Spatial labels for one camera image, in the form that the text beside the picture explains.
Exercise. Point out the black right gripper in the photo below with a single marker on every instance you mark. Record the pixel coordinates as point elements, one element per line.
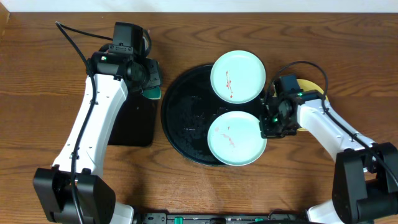
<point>267,130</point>

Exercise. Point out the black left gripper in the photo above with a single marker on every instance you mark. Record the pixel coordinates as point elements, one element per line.
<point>153,65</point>

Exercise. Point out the green yellow sponge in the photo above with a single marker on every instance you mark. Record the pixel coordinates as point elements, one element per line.
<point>153,93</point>

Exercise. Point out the yellow plate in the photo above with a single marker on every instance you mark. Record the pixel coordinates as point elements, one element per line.
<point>309,85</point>

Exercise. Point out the light green stained plate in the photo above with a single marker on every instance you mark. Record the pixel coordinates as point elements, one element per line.
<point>234,138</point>

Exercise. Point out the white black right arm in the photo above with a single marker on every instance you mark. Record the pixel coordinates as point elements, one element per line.
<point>365,176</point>

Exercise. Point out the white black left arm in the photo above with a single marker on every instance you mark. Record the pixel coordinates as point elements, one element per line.
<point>72,190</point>

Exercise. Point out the black rectangular tray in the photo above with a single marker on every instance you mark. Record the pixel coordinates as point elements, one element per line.
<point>135,122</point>

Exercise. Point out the black round tray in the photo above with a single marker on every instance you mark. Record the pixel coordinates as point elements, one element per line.
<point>188,109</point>

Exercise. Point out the mint green rear plate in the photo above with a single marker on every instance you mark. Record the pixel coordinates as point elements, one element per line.
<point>238,77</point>

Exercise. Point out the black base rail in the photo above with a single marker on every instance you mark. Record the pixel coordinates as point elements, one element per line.
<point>163,218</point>

